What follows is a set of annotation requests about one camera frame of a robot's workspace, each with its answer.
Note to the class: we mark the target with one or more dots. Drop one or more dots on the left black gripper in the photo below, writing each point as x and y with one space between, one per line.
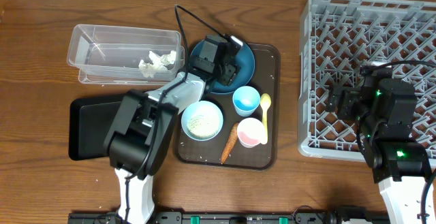
230 75

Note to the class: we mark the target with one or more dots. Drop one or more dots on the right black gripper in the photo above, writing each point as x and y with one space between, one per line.
349 95

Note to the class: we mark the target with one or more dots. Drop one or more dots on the light blue cup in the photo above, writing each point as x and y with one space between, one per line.
246 100

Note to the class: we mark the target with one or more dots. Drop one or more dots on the white tissue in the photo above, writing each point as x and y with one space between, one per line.
156 64

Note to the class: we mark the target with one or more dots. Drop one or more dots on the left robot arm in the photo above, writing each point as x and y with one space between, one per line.
138 138

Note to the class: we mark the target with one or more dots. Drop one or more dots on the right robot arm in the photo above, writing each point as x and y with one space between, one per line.
383 110

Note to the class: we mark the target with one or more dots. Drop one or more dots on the grey dishwasher rack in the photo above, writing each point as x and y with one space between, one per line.
336 38

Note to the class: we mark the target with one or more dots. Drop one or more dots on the clear plastic waste bin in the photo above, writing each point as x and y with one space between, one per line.
111 54

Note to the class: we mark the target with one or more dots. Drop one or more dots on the dark blue plate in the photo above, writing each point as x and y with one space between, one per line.
244 59

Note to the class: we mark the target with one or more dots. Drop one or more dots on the light blue rice bowl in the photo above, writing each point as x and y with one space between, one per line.
202 120

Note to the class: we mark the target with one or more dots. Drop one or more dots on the yellow plastic spoon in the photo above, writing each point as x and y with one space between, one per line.
265 103

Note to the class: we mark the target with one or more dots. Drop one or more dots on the brown serving tray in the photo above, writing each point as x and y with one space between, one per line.
266 80

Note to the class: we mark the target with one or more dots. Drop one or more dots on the orange carrot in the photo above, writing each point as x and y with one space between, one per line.
232 139

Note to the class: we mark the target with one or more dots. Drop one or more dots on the pink white cup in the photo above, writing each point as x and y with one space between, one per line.
251 132

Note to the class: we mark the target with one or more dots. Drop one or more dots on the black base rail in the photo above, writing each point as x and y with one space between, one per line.
302 215

